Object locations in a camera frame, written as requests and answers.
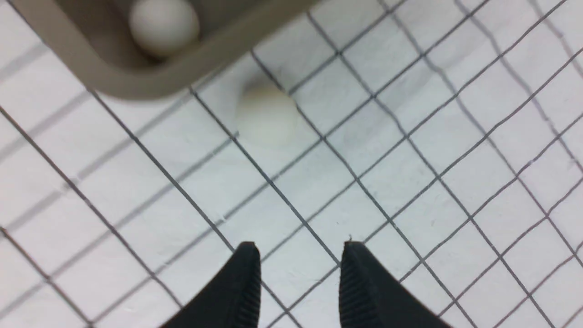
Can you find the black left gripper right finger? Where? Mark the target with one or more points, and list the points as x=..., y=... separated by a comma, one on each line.
x=370, y=297

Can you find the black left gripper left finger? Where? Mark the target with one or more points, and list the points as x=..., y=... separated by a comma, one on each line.
x=232, y=299

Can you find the white ball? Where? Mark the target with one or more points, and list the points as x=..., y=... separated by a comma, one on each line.
x=162, y=28
x=266, y=116

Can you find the white grid-pattern tablecloth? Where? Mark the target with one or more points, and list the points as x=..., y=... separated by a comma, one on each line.
x=445, y=134

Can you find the olive green plastic bin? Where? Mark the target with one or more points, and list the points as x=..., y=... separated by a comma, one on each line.
x=93, y=40

